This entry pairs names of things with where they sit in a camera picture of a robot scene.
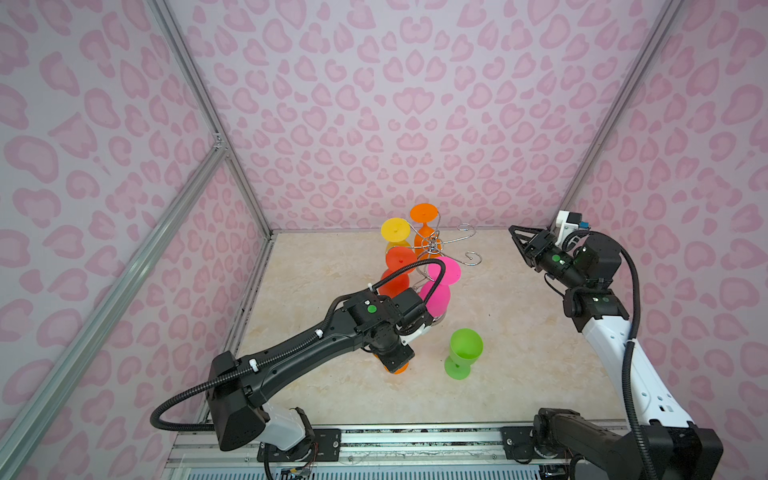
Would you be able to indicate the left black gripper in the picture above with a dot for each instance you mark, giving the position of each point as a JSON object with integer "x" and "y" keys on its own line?
{"x": 399, "y": 361}

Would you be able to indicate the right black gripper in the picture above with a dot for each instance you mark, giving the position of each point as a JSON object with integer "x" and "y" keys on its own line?
{"x": 539, "y": 247}

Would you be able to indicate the orange wine glass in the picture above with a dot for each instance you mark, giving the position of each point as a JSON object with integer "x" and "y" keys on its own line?
{"x": 395, "y": 362}
{"x": 425, "y": 222}

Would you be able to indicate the pink wine glass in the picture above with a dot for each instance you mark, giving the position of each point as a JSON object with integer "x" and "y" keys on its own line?
{"x": 437, "y": 304}

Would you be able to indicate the green wine glass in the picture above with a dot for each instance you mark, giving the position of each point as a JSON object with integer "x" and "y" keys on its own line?
{"x": 466, "y": 347}

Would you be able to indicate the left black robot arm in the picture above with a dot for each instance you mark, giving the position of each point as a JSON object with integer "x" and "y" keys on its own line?
{"x": 366, "y": 320}

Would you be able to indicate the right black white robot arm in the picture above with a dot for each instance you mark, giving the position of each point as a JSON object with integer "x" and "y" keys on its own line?
{"x": 602, "y": 299}

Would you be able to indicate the red wine glass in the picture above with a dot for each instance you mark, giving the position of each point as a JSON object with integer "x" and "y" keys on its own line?
{"x": 397, "y": 258}

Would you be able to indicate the yellow wine glass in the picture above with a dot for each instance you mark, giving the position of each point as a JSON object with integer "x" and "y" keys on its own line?
{"x": 396, "y": 231}

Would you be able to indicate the left diagonal aluminium strut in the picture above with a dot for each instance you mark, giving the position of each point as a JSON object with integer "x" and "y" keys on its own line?
{"x": 34, "y": 420}

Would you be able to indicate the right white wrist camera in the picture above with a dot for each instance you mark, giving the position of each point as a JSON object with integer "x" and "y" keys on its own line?
{"x": 565, "y": 226}

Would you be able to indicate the chrome wire glass rack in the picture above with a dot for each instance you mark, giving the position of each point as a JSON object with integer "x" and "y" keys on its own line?
{"x": 469, "y": 259}

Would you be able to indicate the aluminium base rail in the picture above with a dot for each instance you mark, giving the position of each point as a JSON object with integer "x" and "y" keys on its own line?
{"x": 388, "y": 451}

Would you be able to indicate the right corner aluminium post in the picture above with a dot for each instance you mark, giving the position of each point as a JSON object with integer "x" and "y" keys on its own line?
{"x": 651, "y": 47}

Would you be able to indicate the corner aluminium post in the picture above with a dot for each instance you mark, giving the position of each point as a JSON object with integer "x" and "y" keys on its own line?
{"x": 651, "y": 47}
{"x": 167, "y": 21}

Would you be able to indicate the left corner aluminium post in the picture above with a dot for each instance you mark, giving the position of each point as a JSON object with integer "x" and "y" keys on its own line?
{"x": 167, "y": 21}

